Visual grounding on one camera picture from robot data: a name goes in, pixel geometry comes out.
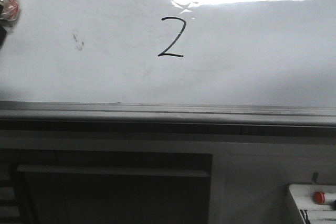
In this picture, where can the black gripper with red part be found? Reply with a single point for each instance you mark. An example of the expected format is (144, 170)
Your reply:
(10, 10)

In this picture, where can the white whiteboard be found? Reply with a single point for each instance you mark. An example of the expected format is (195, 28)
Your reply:
(227, 52)

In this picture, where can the grey aluminium marker tray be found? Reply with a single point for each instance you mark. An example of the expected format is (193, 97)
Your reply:
(198, 119)

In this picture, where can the red emergency stop button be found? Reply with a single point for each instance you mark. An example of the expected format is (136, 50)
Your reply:
(319, 198)

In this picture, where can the white control box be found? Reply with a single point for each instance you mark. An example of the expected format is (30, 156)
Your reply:
(302, 207)

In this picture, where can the dark cabinet with grey rail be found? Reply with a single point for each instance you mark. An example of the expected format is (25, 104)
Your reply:
(104, 187)

